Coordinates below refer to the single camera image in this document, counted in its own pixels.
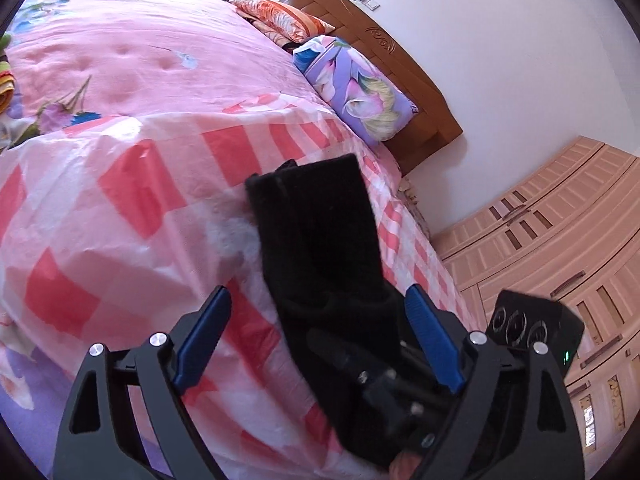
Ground light wooden wardrobe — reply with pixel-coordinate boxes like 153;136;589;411
432;136;640;480

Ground purple floral pillow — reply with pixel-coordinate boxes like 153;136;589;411
292;35;418;147

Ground orange floral pillow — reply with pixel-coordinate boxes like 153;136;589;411
231;0;336;46

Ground carved wooden headboard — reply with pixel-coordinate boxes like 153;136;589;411
277;0;463;176

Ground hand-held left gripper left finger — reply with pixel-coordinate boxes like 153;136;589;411
52;285;233;480

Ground pink checkered cloth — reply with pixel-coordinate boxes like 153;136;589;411
0;92;481;480

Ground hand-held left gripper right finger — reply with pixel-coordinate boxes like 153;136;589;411
404;284;586;480

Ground multicoloured folded cloth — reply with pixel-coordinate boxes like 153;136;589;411
0;30;21;151

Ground black pants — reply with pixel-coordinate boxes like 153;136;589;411
245;154;416;471

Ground pink bed sheet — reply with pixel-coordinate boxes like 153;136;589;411
0;0;401;161

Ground purple floral bedsheet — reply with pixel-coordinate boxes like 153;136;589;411
0;310;166;480

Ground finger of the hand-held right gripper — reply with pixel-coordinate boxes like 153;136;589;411
400;341;449;405
306;327;437;456

